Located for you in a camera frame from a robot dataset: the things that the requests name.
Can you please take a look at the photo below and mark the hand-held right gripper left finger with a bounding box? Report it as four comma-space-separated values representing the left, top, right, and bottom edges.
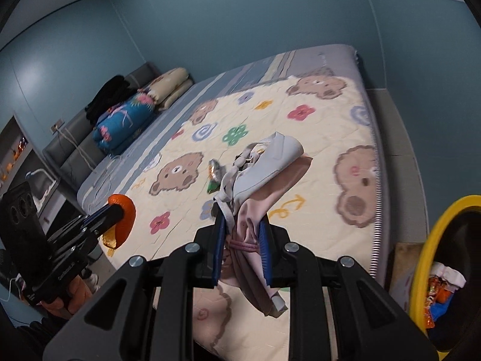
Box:
42, 214, 228, 361

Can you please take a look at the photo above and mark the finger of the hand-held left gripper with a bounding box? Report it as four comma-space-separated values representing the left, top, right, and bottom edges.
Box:
75, 203, 125, 234
47, 214, 126, 258

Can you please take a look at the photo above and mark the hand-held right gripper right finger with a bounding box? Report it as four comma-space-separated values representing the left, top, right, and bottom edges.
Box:
259, 220, 438, 361

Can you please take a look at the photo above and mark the orange peel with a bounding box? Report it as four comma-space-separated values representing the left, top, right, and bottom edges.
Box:
101, 193, 137, 250

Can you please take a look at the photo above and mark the pink cloth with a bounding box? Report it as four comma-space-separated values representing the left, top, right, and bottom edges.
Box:
225, 156, 314, 317

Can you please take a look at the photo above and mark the white shoe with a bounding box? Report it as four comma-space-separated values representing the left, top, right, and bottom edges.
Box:
220, 132, 305, 204

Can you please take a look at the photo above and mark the yellow rimmed bin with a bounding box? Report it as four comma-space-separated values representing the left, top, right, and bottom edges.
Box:
411, 194, 481, 353

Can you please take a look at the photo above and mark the person's left forearm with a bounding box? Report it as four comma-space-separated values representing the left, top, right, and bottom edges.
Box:
0, 306, 78, 361

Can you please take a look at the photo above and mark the person's left hand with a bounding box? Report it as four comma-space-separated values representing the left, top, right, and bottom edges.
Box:
41, 275, 93, 317

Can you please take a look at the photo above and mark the grey padded headboard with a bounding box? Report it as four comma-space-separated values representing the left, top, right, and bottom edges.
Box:
42, 63, 163, 189

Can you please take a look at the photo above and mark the grey snack packet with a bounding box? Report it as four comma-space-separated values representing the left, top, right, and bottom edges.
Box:
208, 159, 225, 193

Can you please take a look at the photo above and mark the bedside shelf unit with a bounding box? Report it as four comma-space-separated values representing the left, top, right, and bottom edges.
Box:
0, 114, 82, 236

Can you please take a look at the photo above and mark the blue floral quilt roll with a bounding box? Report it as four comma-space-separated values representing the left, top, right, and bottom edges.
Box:
92, 90, 157, 156

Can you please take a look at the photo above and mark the black clothing pile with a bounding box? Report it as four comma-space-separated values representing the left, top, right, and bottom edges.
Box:
84, 75, 131, 125

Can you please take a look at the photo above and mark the bear printed blanket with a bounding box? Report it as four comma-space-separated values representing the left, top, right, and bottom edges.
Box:
88, 66, 379, 361

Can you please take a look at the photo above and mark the beige printed pillow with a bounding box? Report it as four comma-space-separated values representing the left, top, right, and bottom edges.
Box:
157, 79, 195, 112
148, 67, 189, 101

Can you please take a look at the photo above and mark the bed with striped sheet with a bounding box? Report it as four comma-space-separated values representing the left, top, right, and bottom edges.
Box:
76, 43, 384, 361

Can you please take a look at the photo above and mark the white cable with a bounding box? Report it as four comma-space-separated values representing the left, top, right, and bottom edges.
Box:
62, 128, 115, 183

